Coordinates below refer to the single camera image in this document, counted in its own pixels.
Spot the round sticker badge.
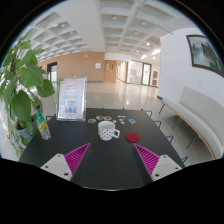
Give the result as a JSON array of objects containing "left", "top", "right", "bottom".
[
  {"left": 96, "top": 115, "right": 104, "bottom": 120},
  {"left": 88, "top": 118, "right": 96, "bottom": 124},
  {"left": 104, "top": 116, "right": 112, "bottom": 121}
]

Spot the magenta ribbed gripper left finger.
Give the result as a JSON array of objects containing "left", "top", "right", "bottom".
[{"left": 41, "top": 143, "right": 90, "bottom": 181}]

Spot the round sticker badge left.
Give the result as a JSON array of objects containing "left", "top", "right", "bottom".
[{"left": 88, "top": 118, "right": 96, "bottom": 124}]

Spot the red round coaster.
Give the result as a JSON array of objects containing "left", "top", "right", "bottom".
[{"left": 125, "top": 132, "right": 140, "bottom": 143}]

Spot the round sticker badge right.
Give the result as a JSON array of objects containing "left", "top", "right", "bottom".
[{"left": 104, "top": 116, "right": 112, "bottom": 121}]

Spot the green plastic water bottle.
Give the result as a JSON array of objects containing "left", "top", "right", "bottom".
[{"left": 36, "top": 106, "right": 51, "bottom": 140}]

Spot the framed landscape painting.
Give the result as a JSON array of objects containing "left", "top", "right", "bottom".
[{"left": 186, "top": 35, "right": 224, "bottom": 77}]

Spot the green leafy potted plant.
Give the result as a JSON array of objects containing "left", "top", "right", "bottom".
[{"left": 0, "top": 35, "right": 55, "bottom": 158}]

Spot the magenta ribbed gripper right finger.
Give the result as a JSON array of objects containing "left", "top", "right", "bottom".
[{"left": 134, "top": 144, "right": 181, "bottom": 181}]

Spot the white long bench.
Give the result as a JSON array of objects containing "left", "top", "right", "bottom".
[{"left": 162, "top": 87, "right": 224, "bottom": 159}]

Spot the round sticker badge middle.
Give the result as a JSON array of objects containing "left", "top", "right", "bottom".
[{"left": 96, "top": 115, "right": 104, "bottom": 120}]

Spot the blue small card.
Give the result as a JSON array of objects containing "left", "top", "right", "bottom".
[{"left": 128, "top": 119, "right": 137, "bottom": 124}]

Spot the acrylic sign holder stand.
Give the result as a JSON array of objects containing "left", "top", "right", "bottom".
[{"left": 56, "top": 77, "right": 87, "bottom": 121}]

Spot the small white stickers cluster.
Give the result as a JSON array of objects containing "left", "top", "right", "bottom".
[{"left": 112, "top": 115, "right": 126, "bottom": 124}]

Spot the white polka dot mug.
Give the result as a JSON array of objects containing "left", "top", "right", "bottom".
[{"left": 98, "top": 121, "right": 120, "bottom": 141}]

